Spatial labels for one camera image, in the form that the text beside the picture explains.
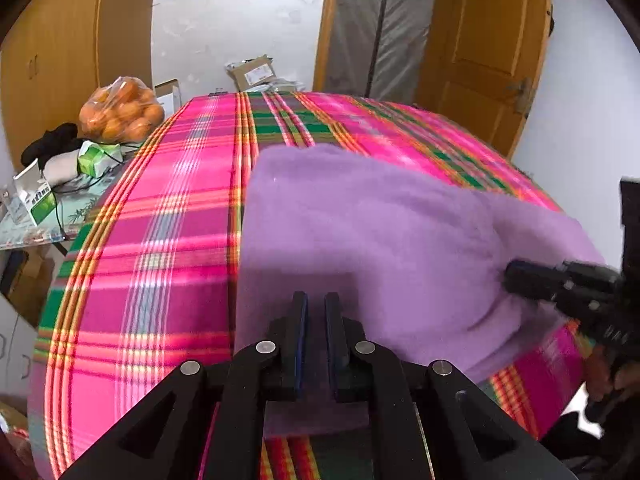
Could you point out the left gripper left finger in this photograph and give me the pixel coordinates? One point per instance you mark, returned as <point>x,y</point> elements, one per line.
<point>205,421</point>

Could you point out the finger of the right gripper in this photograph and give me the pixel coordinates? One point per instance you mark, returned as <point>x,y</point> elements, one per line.
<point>536,281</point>

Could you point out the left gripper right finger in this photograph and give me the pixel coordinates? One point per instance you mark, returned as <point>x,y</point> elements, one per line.
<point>427,421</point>

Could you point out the purple fleece garment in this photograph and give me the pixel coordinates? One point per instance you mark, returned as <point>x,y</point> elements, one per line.
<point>419,263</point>

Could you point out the black sleeve right forearm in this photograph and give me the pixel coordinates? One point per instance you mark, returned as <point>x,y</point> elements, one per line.
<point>615,455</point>

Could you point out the person's right hand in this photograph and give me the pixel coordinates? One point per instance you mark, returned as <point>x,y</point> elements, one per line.
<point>598,376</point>

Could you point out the pink plaid bed sheet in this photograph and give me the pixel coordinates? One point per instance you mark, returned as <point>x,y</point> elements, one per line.
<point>151,276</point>

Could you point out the grey drawer nightstand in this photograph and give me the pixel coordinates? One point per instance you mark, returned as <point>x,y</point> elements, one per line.
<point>17,344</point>

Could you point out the wooden door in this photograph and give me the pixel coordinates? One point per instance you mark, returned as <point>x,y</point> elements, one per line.
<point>482,63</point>

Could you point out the green white milk carton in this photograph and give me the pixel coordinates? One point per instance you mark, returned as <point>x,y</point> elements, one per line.
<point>35,193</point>

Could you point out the green tissue pack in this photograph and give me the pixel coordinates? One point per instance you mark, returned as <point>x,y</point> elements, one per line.
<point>96,159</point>

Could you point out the cream folded cloth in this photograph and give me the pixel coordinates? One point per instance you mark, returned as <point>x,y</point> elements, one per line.
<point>61,168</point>

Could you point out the black clothing pile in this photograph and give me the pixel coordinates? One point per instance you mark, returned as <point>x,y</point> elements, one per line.
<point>62,139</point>

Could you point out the bag of oranges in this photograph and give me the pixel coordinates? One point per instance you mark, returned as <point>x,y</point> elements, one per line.
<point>125,111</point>

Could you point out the white product box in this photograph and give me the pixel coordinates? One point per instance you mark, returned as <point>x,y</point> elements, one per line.
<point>168,94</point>

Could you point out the cardboard box with label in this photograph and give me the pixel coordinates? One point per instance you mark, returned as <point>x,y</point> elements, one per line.
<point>248,74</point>

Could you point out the wooden wardrobe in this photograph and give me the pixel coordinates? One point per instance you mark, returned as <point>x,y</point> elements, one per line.
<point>58,52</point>

